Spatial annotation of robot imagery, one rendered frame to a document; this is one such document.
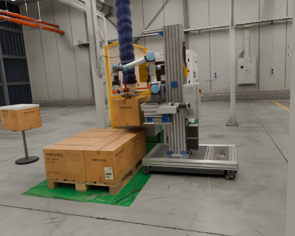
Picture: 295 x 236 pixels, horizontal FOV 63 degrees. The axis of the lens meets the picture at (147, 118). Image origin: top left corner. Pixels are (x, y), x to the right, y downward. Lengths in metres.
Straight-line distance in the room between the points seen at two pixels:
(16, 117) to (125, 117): 1.89
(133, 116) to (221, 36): 9.64
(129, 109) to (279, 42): 10.12
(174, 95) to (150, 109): 0.41
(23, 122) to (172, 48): 2.72
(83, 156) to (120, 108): 0.94
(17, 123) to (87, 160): 1.83
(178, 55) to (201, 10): 9.60
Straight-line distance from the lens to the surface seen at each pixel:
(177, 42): 3.43
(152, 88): 3.16
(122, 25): 3.78
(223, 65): 12.54
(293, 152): 0.64
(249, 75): 12.31
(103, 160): 2.94
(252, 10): 12.87
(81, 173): 3.17
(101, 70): 4.97
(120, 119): 3.59
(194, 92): 3.34
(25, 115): 4.54
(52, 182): 3.48
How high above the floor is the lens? 1.35
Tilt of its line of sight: 9 degrees down
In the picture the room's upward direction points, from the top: 4 degrees counter-clockwise
